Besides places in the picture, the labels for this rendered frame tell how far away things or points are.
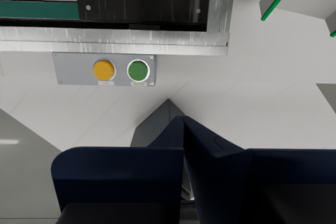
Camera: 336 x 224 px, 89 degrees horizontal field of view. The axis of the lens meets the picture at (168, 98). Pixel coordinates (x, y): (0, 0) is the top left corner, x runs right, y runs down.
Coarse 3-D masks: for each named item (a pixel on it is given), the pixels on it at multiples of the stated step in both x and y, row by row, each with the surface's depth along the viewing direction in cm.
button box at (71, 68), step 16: (64, 64) 35; (80, 64) 35; (112, 64) 35; (128, 64) 35; (64, 80) 36; (80, 80) 36; (96, 80) 37; (112, 80) 37; (128, 80) 37; (144, 80) 37
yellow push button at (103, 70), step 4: (104, 60) 35; (96, 64) 34; (100, 64) 34; (104, 64) 34; (108, 64) 34; (96, 68) 34; (100, 68) 34; (104, 68) 34; (108, 68) 35; (112, 68) 35; (96, 72) 35; (100, 72) 35; (104, 72) 35; (108, 72) 35; (112, 72) 35; (96, 76) 35; (100, 76) 35; (104, 76) 35; (108, 76) 35
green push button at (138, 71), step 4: (132, 64) 34; (136, 64) 34; (140, 64) 34; (144, 64) 35; (128, 68) 35; (132, 68) 35; (136, 68) 35; (140, 68) 35; (144, 68) 35; (128, 72) 35; (132, 72) 35; (136, 72) 35; (140, 72) 35; (144, 72) 35; (132, 76) 35; (136, 76) 35; (140, 76) 35; (144, 76) 35; (136, 80) 36; (140, 80) 36
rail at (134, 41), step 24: (144, 24) 32; (0, 48) 34; (24, 48) 34; (48, 48) 34; (72, 48) 34; (96, 48) 34; (120, 48) 34; (144, 48) 34; (168, 48) 35; (192, 48) 35; (216, 48) 35
